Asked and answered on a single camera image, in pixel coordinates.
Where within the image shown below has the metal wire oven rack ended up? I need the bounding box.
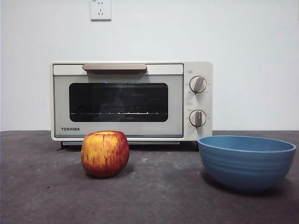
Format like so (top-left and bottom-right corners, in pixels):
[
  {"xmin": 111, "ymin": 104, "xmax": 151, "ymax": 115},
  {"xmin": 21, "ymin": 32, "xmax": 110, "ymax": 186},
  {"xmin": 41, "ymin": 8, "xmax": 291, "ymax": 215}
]
[{"xmin": 70, "ymin": 111, "xmax": 168, "ymax": 116}]

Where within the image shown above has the blue ribbed bowl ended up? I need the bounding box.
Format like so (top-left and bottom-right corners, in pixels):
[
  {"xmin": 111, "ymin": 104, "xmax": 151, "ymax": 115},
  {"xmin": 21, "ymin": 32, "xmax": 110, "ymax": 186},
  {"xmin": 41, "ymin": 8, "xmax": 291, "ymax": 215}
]
[{"xmin": 197, "ymin": 136, "xmax": 297, "ymax": 194}]

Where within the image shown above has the white wall socket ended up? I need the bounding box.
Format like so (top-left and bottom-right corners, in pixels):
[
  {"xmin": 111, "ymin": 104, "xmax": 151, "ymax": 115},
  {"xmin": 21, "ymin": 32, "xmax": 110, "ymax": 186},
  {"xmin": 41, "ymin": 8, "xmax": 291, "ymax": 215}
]
[{"xmin": 90, "ymin": 0, "xmax": 112, "ymax": 21}]

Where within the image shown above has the beige oven knob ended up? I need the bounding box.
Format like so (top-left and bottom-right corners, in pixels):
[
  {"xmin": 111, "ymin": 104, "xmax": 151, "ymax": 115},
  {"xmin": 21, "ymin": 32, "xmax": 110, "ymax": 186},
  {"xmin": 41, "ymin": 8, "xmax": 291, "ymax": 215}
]
[
  {"xmin": 189, "ymin": 76, "xmax": 207, "ymax": 94},
  {"xmin": 188, "ymin": 110, "xmax": 207, "ymax": 128}
]

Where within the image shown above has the red yellow apple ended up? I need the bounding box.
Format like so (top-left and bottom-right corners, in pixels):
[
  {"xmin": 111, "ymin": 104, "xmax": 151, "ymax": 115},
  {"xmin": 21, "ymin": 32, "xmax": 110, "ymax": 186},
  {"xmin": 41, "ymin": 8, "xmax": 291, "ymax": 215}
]
[{"xmin": 80, "ymin": 130, "xmax": 130, "ymax": 178}]

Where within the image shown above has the glass oven door with handle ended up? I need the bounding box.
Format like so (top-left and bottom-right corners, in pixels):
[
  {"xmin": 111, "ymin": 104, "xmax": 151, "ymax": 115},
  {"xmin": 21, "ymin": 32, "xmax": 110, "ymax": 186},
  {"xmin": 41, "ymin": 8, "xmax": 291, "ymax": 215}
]
[{"xmin": 53, "ymin": 64, "xmax": 184, "ymax": 139}]

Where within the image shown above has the cream toaster oven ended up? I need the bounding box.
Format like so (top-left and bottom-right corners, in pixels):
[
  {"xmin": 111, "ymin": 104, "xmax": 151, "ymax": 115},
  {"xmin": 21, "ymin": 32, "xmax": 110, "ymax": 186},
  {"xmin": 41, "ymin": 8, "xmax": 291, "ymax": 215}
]
[{"xmin": 50, "ymin": 61, "xmax": 214, "ymax": 152}]

